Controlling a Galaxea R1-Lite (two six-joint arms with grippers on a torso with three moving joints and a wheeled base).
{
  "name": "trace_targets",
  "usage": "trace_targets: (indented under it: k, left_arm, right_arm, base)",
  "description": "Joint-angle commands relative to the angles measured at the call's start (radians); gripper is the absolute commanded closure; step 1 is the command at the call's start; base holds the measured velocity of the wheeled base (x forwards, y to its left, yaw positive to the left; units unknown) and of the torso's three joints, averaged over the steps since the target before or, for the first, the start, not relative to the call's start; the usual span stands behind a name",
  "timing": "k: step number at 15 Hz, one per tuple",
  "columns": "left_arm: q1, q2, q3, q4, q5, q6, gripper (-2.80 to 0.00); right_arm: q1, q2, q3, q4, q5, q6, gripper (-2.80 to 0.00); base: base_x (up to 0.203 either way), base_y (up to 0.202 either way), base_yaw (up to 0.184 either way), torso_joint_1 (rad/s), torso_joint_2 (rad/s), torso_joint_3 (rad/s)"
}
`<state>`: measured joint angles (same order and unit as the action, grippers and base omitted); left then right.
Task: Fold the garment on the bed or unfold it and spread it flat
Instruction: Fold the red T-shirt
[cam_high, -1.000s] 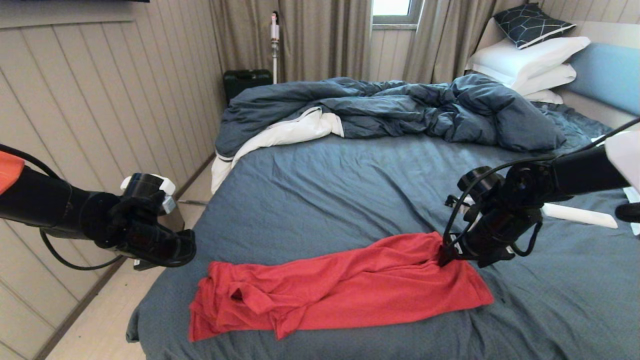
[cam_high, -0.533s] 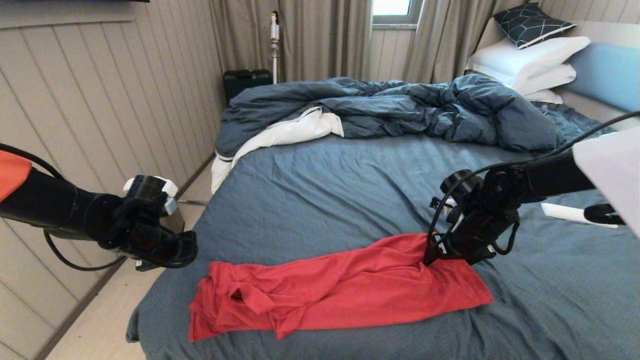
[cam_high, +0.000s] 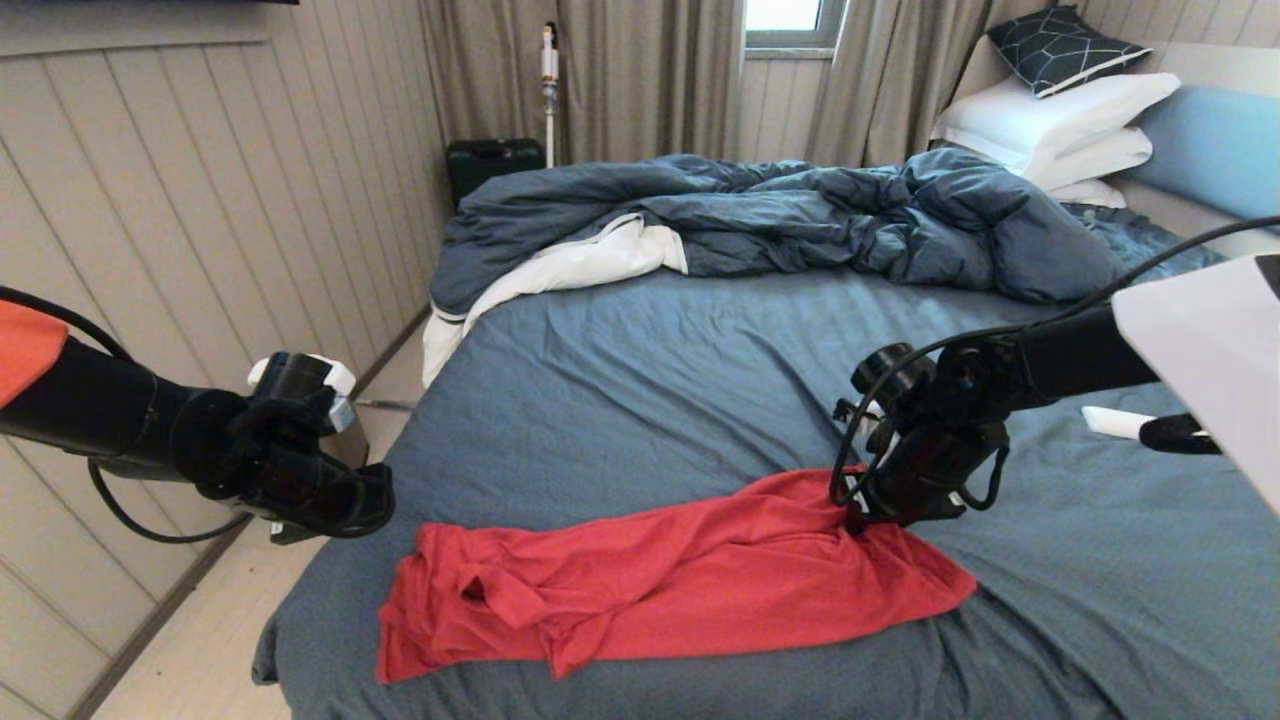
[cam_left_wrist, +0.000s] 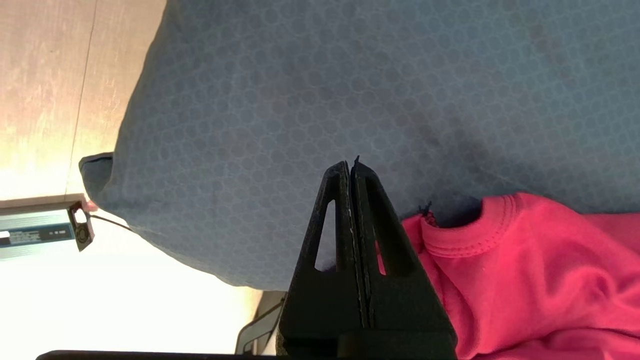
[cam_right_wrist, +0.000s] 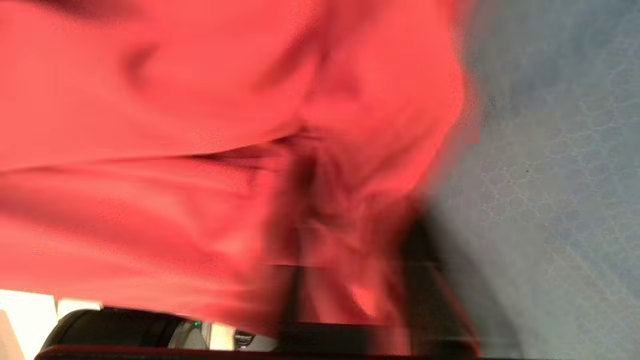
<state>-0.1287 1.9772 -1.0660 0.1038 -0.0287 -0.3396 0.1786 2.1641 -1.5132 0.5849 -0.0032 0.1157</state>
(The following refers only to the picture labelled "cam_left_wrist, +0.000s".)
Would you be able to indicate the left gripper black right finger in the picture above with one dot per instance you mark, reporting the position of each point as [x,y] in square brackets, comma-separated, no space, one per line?
[405,310]

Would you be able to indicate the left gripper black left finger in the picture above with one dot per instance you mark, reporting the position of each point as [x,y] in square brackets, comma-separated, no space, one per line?
[320,305]

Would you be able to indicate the red t-shirt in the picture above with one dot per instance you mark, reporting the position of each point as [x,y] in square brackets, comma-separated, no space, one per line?
[540,290]

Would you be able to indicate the white grey robot base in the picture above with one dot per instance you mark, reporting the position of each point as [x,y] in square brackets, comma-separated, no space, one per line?
[260,325]

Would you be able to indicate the silver battery charger box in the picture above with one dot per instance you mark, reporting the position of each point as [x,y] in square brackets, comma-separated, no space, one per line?
[35,232]

